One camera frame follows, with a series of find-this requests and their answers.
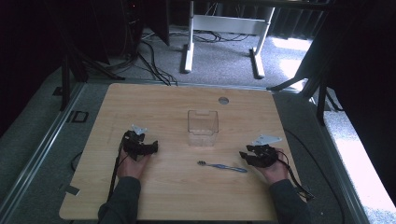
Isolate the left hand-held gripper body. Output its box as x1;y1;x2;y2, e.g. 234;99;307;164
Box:
121;124;148;161

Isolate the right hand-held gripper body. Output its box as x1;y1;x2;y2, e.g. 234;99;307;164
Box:
248;133;283;169

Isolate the blue toothbrush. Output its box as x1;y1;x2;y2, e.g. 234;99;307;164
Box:
196;160;248;174

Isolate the clear plastic container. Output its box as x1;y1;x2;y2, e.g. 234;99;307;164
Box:
187;109;219;147

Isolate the person's right hand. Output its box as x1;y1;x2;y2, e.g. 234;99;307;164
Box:
259;158;290;186

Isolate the person's left hand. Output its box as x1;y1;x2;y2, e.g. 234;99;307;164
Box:
117;149;152;180

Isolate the black tape strip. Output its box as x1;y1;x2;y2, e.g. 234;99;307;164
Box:
64;185;81;197

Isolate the black metal stand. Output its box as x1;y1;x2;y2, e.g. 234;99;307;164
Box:
43;0;126;112
266;52;344;127

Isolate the dark computer tower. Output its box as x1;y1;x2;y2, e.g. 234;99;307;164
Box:
122;0;145;59

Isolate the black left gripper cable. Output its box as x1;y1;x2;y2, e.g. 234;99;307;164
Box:
106;146;129;202

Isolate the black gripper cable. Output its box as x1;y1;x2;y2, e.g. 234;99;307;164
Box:
276;148;316;202
106;146;129;202

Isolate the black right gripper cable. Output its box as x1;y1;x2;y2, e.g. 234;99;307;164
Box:
276;148;316;202

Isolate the thin black floor cable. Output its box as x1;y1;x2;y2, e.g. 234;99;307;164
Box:
282;128;346;224

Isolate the black floor bracket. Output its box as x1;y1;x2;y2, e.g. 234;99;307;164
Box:
65;109;90;124

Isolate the bundle of black floor cables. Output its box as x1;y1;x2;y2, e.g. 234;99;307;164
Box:
106;29;251;87

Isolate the grey metal floor rail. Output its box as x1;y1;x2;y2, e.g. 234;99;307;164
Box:
0;81;87;218

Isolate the white desk frame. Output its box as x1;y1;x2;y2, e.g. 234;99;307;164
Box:
179;0;276;79

